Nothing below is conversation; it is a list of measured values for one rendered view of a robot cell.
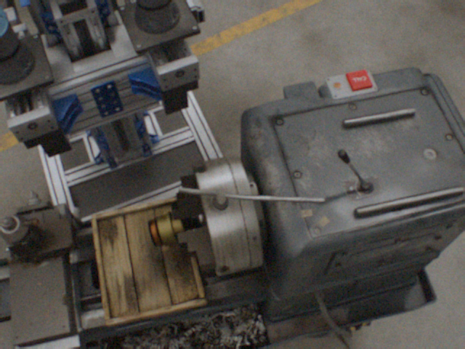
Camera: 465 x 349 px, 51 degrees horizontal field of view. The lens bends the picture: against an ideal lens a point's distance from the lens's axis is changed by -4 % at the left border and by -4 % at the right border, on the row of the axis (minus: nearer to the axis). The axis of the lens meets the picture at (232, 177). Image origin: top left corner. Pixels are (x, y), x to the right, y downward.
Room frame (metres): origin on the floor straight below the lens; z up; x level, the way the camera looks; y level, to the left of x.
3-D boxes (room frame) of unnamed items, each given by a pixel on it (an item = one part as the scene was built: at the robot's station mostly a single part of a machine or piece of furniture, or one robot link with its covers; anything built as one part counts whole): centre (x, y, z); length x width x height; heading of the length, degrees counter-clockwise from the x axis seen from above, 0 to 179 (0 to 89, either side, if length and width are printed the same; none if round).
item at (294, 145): (0.66, -0.36, 1.06); 0.59 x 0.48 x 0.39; 102
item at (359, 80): (0.87, -0.36, 1.26); 0.06 x 0.06 x 0.02; 12
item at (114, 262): (0.50, 0.27, 0.89); 0.36 x 0.30 x 0.04; 12
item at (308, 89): (0.83, -0.20, 1.24); 0.09 x 0.08 x 0.03; 102
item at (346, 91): (0.86, -0.34, 1.23); 0.13 x 0.08 x 0.05; 102
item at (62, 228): (0.52, 0.57, 0.99); 0.20 x 0.10 x 0.05; 102
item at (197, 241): (0.45, 0.09, 1.09); 0.12 x 0.11 x 0.05; 12
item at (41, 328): (0.46, 0.59, 0.95); 0.43 x 0.17 x 0.05; 12
